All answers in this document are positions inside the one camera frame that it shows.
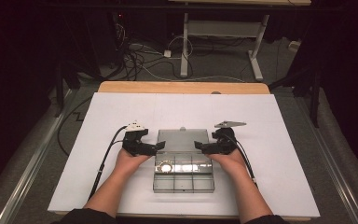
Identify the clear plastic compartment box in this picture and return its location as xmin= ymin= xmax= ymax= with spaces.
xmin=152 ymin=126 xmax=216 ymax=194

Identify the dark equipment box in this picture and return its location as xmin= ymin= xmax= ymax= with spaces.
xmin=103 ymin=10 xmax=130 ymax=66

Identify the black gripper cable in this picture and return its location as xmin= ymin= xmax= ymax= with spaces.
xmin=226 ymin=133 xmax=259 ymax=189
xmin=88 ymin=124 xmax=129 ymax=201

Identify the silver beaded bracelet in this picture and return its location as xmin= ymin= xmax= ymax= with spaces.
xmin=157 ymin=160 xmax=175 ymax=175

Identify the tangle of floor cables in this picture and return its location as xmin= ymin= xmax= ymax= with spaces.
xmin=111 ymin=22 xmax=197 ymax=82

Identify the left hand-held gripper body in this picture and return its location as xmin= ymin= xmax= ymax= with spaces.
xmin=122 ymin=120 xmax=157 ymax=157

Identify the white table cover sheet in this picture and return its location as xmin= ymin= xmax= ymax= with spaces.
xmin=47 ymin=91 xmax=321 ymax=219

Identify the black sleeve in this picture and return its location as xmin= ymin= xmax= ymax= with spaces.
xmin=49 ymin=207 xmax=118 ymax=224
xmin=244 ymin=214 xmax=289 ymax=224

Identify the person's left hand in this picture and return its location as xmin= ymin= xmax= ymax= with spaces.
xmin=115 ymin=148 xmax=154 ymax=175

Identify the black metal stand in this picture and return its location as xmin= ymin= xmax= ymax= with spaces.
xmin=53 ymin=60 xmax=82 ymax=119
xmin=268 ymin=60 xmax=323 ymax=129

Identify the white metal desk frame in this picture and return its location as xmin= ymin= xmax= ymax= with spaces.
xmin=167 ymin=0 xmax=312 ymax=83

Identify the aluminium floor rail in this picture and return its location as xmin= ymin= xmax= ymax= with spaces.
xmin=294 ymin=92 xmax=358 ymax=224
xmin=0 ymin=89 xmax=77 ymax=224

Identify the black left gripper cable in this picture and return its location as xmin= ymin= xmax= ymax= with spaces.
xmin=88 ymin=124 xmax=129 ymax=201

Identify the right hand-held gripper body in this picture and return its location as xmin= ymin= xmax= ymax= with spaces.
xmin=209 ymin=120 xmax=248 ymax=156

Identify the black floor cable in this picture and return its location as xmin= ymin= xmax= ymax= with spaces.
xmin=57 ymin=95 xmax=93 ymax=157

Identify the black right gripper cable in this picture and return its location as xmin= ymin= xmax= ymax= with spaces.
xmin=226 ymin=133 xmax=259 ymax=189

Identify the person's right hand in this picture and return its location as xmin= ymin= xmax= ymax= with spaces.
xmin=209 ymin=147 xmax=247 ymax=176

